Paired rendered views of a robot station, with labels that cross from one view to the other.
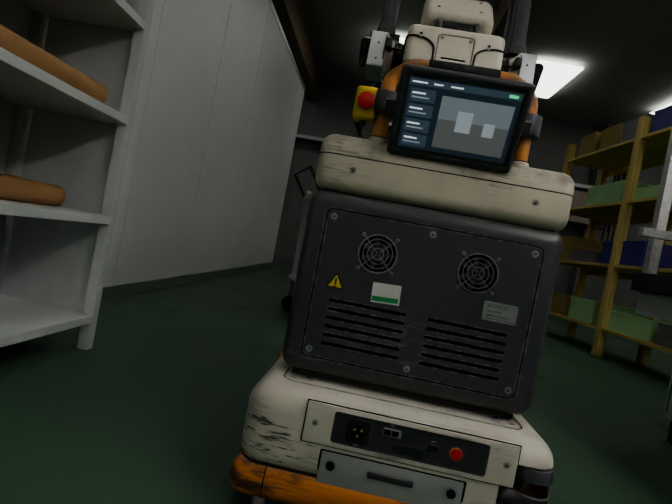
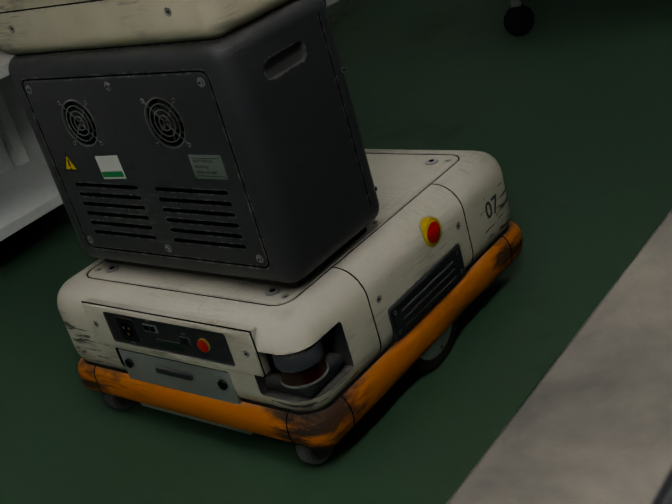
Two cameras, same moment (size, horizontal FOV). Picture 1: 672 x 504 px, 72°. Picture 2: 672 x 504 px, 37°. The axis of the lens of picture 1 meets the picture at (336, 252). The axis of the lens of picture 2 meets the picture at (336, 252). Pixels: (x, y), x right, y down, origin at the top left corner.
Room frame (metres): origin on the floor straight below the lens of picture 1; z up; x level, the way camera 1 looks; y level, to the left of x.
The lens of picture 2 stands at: (-0.06, -1.39, 0.97)
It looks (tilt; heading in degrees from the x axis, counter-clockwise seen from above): 25 degrees down; 40
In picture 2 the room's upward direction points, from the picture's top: 16 degrees counter-clockwise
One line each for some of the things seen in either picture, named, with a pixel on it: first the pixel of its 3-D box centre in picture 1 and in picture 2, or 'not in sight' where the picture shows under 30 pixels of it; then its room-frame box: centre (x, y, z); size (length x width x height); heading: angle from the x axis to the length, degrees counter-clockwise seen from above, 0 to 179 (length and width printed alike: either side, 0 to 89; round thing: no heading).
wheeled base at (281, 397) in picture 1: (386, 414); (292, 271); (1.22, -0.21, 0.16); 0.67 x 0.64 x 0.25; 175
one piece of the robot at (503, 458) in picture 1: (408, 442); (169, 335); (0.89, -0.21, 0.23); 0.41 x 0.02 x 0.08; 85
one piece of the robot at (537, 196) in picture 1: (421, 256); (187, 76); (1.12, -0.20, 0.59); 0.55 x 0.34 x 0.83; 85
